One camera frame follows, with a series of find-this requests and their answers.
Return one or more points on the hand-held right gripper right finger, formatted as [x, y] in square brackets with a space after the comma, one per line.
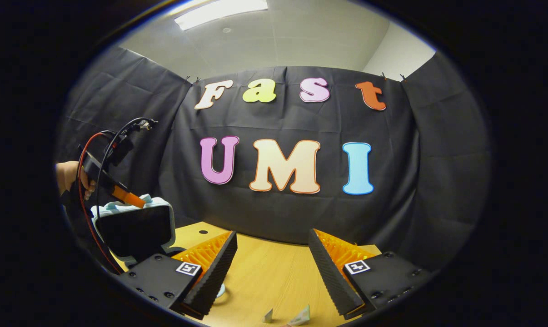
[328, 272]

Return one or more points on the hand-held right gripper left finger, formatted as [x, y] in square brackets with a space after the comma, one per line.
[217, 272]

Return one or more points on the white and green tube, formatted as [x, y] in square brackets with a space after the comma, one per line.
[301, 315]

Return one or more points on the ceiling light panel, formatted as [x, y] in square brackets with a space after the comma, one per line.
[219, 11]

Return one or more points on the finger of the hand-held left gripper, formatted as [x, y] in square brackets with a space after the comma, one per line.
[128, 197]

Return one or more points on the black backdrop cloth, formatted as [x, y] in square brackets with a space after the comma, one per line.
[278, 122]

